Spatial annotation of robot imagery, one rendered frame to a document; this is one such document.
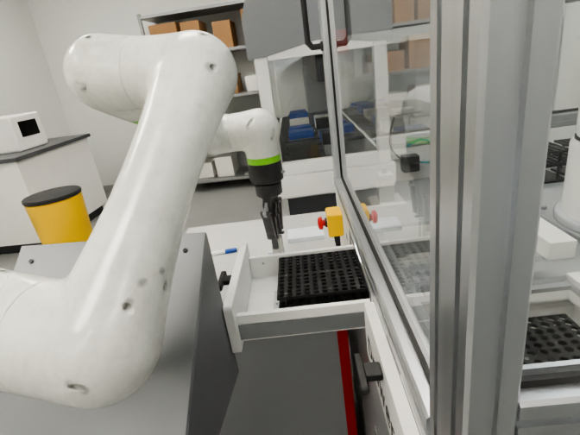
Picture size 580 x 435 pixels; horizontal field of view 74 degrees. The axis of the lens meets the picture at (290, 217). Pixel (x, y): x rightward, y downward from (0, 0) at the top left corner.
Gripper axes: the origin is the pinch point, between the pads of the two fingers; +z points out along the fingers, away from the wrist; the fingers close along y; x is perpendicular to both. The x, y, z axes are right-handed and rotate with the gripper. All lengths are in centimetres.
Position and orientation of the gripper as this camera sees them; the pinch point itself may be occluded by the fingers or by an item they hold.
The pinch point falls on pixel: (277, 246)
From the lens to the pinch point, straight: 116.3
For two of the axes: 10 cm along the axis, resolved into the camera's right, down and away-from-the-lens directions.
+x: 9.6, -0.2, -3.0
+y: -2.7, 3.9, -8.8
